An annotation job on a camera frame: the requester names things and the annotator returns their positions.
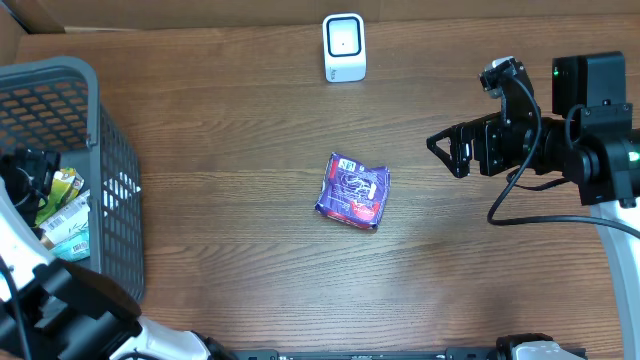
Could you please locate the white barcode scanner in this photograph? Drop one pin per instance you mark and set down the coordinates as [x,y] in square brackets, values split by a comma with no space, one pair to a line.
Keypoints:
[344,48]

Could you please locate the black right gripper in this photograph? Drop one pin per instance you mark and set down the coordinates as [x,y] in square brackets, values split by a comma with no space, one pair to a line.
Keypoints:
[462,137]

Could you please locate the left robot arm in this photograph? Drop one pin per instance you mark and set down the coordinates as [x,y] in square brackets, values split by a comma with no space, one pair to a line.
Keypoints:
[54,309]

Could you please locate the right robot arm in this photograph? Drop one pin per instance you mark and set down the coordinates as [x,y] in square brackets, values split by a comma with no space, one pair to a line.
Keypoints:
[589,139]

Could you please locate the teal snack packet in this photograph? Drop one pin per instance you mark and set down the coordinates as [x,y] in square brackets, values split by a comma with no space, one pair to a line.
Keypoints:
[75,248]

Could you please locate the grey plastic basket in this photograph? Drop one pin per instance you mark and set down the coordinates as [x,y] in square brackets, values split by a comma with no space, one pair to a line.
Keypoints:
[55,105]

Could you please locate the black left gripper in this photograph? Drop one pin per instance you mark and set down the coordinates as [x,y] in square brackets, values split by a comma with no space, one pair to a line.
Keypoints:
[41,165]

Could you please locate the white tube gold cap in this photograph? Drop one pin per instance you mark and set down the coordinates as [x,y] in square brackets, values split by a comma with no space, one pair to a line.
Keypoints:
[67,222]

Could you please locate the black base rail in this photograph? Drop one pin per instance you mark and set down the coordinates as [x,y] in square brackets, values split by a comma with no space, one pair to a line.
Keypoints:
[452,353]

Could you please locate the green juice pouch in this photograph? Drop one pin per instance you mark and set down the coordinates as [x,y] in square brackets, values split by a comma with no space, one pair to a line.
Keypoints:
[66,186]

